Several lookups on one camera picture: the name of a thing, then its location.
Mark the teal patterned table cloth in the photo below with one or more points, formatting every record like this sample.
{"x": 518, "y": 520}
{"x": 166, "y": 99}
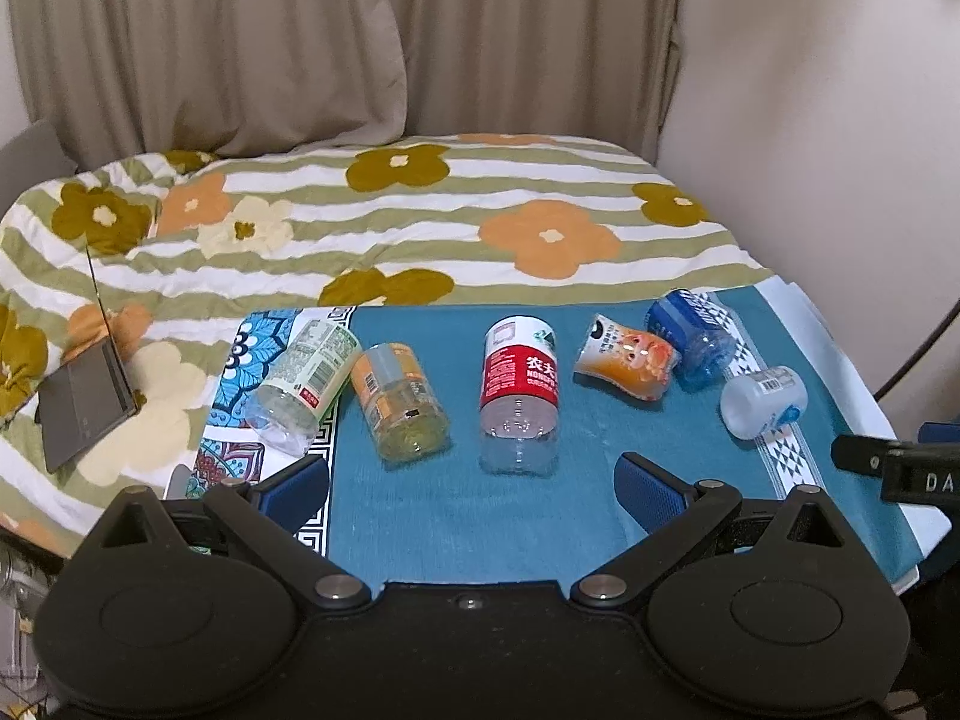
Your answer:
{"x": 443, "y": 519}

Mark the orange cartoon cut bottle cup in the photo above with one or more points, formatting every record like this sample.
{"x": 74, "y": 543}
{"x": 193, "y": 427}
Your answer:
{"x": 637, "y": 362}

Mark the yellow label cut bottle cup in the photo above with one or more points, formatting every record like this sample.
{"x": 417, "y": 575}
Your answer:
{"x": 406, "y": 420}

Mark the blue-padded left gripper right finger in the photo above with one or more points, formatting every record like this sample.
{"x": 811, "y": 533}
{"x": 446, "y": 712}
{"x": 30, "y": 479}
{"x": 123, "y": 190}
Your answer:
{"x": 680, "y": 521}

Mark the red label cut bottle cup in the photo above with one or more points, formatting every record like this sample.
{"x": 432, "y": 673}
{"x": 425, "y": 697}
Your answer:
{"x": 519, "y": 398}

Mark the grey open laptop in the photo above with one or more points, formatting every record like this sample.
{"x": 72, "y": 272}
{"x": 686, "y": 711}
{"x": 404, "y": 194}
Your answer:
{"x": 86, "y": 398}

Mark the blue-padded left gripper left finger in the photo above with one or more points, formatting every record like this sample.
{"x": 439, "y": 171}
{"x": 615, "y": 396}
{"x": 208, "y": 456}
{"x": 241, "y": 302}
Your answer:
{"x": 262, "y": 519}

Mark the green label cut bottle cup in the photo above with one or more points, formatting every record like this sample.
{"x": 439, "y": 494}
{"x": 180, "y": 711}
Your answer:
{"x": 301, "y": 386}

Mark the white translucent cut bottle cup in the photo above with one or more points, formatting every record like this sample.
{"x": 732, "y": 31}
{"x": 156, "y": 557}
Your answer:
{"x": 757, "y": 403}

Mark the grey headboard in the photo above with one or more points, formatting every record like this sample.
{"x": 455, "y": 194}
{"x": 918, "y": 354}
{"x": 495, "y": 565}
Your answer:
{"x": 31, "y": 158}

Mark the floral striped bed quilt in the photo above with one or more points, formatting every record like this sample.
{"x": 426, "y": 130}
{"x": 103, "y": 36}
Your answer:
{"x": 166, "y": 253}

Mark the beige curtain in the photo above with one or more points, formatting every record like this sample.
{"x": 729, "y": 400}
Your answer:
{"x": 247, "y": 77}

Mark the blue cut bottle cup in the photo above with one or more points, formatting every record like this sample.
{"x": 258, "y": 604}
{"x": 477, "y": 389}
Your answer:
{"x": 686, "y": 321}

